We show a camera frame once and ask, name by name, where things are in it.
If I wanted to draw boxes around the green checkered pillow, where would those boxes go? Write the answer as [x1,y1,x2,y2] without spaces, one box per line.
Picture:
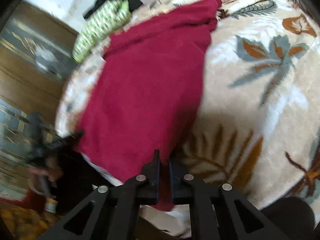
[72,0,130,63]

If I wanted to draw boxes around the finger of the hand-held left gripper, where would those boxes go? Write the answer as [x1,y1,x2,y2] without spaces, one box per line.
[49,129,85,152]

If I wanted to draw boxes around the leaf print blanket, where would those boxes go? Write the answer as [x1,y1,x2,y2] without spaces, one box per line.
[55,0,320,238]

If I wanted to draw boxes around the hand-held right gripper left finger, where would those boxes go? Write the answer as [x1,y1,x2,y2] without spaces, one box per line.
[41,149,161,240]

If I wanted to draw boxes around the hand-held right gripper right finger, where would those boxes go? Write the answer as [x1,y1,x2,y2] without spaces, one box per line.
[169,159,285,240]

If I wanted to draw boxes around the wooden stained glass door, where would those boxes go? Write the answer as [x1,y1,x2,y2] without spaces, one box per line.
[0,2,80,205]

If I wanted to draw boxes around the red garment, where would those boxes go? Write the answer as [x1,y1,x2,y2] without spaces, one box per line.
[75,0,223,212]

